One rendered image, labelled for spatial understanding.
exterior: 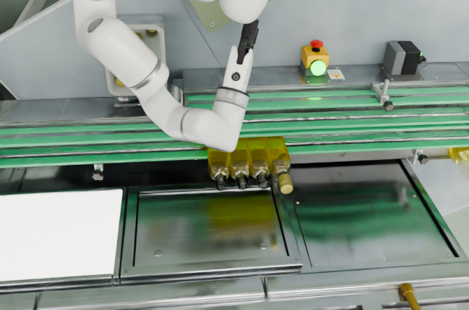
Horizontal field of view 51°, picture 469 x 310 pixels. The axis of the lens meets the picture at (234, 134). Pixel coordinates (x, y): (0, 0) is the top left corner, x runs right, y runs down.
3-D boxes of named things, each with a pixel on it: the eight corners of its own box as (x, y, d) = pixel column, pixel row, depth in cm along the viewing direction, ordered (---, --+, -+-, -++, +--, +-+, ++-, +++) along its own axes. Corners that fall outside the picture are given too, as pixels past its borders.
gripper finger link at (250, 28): (237, 40, 107) (245, 12, 108) (238, 45, 110) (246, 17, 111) (251, 44, 107) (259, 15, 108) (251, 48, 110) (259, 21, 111)
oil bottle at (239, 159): (223, 137, 155) (230, 182, 138) (224, 123, 152) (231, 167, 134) (241, 137, 155) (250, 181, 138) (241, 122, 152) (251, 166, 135)
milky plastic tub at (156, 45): (111, 82, 153) (109, 96, 146) (102, 14, 140) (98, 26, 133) (167, 80, 155) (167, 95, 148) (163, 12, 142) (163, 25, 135)
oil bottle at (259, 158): (241, 137, 156) (251, 182, 138) (242, 123, 152) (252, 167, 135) (259, 136, 156) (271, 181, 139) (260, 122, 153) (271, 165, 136)
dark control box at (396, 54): (381, 63, 160) (391, 75, 153) (386, 40, 155) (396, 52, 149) (405, 62, 161) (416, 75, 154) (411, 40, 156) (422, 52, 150)
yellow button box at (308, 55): (299, 65, 157) (304, 76, 151) (301, 43, 153) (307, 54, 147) (320, 64, 158) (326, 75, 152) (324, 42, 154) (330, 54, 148)
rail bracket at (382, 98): (366, 88, 150) (382, 112, 139) (371, 66, 146) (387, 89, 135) (379, 87, 151) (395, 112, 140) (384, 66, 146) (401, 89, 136)
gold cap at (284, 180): (276, 183, 136) (279, 194, 133) (278, 173, 134) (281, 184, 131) (288, 183, 137) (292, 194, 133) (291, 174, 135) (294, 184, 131)
